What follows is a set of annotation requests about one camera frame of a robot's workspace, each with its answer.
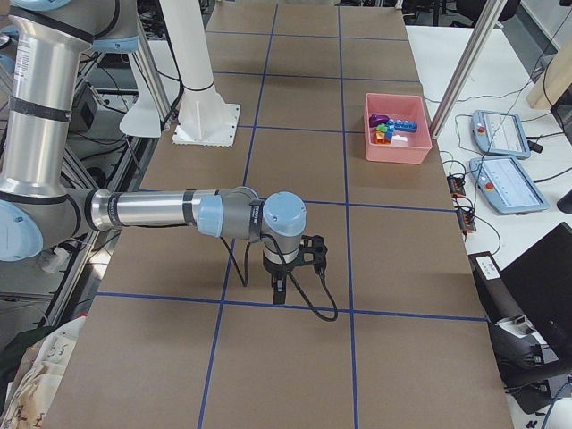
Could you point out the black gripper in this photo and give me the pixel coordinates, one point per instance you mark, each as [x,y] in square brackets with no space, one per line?
[274,269]

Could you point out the orange toy block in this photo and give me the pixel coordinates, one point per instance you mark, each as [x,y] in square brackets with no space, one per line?
[380,139]

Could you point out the purple toy block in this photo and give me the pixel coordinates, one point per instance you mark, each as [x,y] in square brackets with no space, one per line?
[375,120]

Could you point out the small blue toy block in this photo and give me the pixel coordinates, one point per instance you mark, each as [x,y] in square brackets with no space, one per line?
[388,135]

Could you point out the long blue toy block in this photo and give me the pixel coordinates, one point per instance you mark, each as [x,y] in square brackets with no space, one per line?
[405,126]

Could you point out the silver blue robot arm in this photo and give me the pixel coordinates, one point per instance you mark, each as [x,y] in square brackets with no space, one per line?
[38,212]

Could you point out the pink plastic box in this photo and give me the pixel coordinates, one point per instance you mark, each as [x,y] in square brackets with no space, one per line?
[405,148]

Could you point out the lower orange usb hub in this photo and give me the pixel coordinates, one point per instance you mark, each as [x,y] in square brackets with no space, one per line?
[466,219]

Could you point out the orange usb hub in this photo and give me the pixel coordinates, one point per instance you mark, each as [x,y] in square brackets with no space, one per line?
[466,219]
[456,186]

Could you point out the upper orange usb hub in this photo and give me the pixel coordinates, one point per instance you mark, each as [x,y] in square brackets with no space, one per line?
[456,186]

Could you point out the white paper sheet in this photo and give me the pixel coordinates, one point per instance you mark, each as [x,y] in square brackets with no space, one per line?
[142,119]

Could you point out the lower teach pendant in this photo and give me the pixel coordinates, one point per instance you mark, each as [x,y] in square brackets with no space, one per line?
[506,186]

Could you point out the teach pendant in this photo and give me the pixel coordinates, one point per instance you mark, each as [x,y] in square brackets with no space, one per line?
[500,134]
[506,186]

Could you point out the cloth tote bag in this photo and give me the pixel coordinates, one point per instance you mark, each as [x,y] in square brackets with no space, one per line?
[39,375]

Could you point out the upper teach pendant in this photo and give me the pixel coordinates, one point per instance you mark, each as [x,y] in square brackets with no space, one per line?
[500,134]

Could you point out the wooden board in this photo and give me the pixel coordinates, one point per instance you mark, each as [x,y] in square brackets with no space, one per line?
[553,82]

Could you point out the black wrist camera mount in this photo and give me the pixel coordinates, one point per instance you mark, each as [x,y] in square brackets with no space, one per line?
[313,251]

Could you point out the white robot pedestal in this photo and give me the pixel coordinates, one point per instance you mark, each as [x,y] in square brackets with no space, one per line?
[204,119]

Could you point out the aluminium frame post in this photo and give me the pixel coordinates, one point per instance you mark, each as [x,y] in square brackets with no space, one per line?
[490,15]

